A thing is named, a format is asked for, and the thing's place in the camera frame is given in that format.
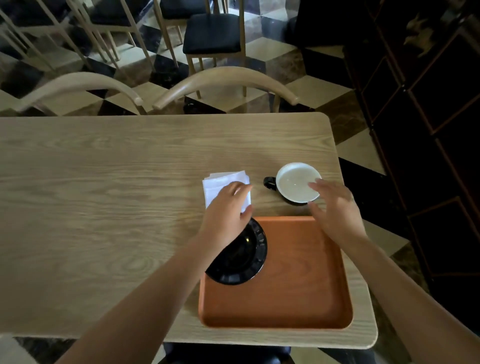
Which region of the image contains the person's right hand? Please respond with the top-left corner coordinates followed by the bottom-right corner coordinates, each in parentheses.
top-left (307, 179), bottom-right (369, 249)

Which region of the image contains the black saucer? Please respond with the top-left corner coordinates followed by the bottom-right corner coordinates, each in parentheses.
top-left (205, 217), bottom-right (268, 286)

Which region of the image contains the beige chair black cushion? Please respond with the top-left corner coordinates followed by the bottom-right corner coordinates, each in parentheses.
top-left (0, 0), bottom-right (92, 73)
top-left (182, 0), bottom-right (248, 99)
top-left (157, 342), bottom-right (292, 364)
top-left (153, 0), bottom-right (211, 69)
top-left (67, 0), bottom-right (155, 70)

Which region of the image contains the white paper napkin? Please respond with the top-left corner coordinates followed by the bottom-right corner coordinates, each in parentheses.
top-left (202, 170), bottom-right (252, 214)

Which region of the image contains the black cup white inside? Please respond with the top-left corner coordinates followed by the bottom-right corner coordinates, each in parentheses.
top-left (263, 162), bottom-right (323, 206)

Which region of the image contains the orange wooden tray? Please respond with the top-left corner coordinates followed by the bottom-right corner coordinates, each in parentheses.
top-left (198, 215), bottom-right (354, 331)

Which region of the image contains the person's left hand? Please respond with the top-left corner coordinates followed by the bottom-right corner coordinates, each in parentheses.
top-left (196, 181), bottom-right (254, 260)

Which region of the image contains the beige curved-back wooden chair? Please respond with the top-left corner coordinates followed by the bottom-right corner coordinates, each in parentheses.
top-left (151, 66), bottom-right (301, 113)
top-left (15, 71), bottom-right (145, 116)

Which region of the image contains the person's right forearm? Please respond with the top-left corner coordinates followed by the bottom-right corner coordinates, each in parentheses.
top-left (339, 232), bottom-right (480, 364)

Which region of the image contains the person's left forearm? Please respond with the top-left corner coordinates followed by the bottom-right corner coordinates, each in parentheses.
top-left (56, 237), bottom-right (226, 364)

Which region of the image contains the dark wooden cabinet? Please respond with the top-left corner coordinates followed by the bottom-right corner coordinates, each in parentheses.
top-left (294, 0), bottom-right (480, 336)

